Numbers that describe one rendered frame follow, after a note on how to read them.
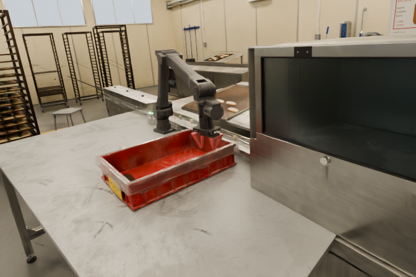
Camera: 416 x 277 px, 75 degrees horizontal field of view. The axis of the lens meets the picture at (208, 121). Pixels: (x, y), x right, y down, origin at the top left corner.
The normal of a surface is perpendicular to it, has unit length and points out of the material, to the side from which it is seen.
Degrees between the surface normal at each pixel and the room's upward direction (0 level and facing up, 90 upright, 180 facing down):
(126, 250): 0
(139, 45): 90
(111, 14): 90
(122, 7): 90
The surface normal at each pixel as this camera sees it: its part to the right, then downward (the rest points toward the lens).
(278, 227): -0.07, -0.96
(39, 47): 0.57, 0.19
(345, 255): -0.82, 0.22
